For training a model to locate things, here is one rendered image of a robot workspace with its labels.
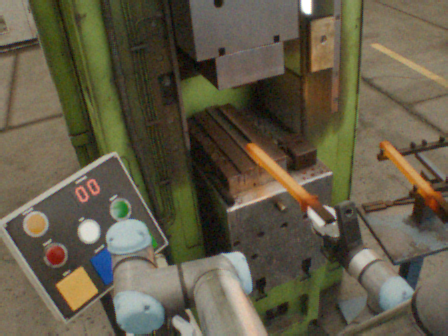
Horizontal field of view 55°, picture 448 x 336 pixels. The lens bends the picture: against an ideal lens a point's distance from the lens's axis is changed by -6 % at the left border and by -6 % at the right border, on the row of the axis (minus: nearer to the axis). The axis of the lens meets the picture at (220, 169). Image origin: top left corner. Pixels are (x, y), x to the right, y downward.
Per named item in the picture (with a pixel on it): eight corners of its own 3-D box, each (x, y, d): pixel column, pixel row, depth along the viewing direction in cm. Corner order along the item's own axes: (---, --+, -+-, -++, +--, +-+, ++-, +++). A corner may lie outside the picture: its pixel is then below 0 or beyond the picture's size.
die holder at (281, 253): (326, 264, 171) (334, 171, 145) (237, 303, 160) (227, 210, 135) (260, 187, 214) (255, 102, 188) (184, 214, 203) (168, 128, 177)
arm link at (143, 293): (183, 298, 65) (173, 247, 74) (108, 313, 64) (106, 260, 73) (190, 328, 70) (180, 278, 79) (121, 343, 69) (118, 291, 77)
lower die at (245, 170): (286, 175, 146) (286, 153, 141) (229, 195, 140) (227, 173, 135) (231, 120, 178) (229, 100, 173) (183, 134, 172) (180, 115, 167)
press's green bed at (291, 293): (319, 333, 198) (325, 264, 171) (245, 367, 188) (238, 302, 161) (263, 256, 241) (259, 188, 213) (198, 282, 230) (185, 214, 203)
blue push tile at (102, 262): (129, 268, 111) (114, 243, 109) (107, 286, 106) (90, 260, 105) (126, 267, 112) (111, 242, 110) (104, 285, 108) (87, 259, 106)
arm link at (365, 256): (359, 266, 95) (388, 252, 98) (347, 254, 99) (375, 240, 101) (356, 289, 100) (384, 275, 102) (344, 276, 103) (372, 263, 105)
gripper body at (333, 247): (317, 250, 113) (345, 280, 104) (318, 224, 108) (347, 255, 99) (342, 239, 115) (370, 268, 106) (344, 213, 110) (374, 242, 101)
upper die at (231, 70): (284, 73, 125) (283, 41, 119) (218, 91, 119) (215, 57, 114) (223, 33, 157) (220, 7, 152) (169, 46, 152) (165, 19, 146)
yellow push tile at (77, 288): (98, 292, 105) (82, 266, 103) (74, 311, 101) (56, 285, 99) (96, 291, 106) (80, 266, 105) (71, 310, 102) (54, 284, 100)
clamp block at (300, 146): (317, 164, 149) (318, 147, 145) (296, 172, 147) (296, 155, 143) (298, 147, 158) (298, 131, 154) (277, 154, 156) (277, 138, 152)
